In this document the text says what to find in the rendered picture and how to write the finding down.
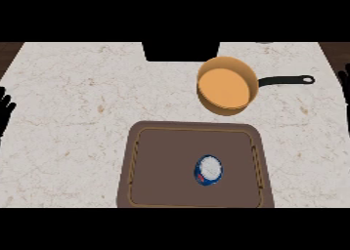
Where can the brown tray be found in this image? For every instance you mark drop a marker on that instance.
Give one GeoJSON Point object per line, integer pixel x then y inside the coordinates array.
{"type": "Point", "coordinates": [192, 166]}

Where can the blue can with white top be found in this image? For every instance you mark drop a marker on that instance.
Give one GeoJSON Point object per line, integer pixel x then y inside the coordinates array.
{"type": "Point", "coordinates": [210, 169]}

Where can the black appliance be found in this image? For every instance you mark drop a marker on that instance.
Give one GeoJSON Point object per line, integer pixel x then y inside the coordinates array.
{"type": "Point", "coordinates": [182, 51]}

